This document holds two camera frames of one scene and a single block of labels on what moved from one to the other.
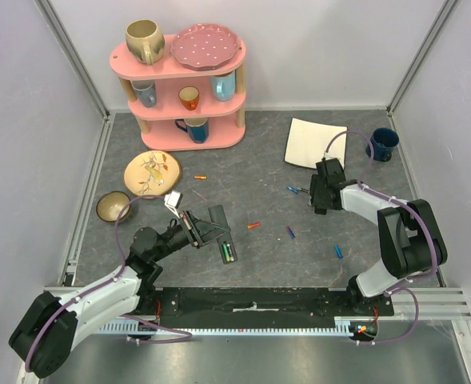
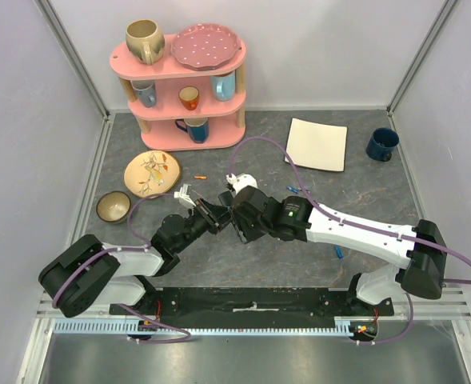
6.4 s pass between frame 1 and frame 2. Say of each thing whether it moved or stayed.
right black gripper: moved
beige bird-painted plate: stayed
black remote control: moved
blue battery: stayed
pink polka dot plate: stayed
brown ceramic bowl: stayed
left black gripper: moved
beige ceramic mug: stayed
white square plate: stayed
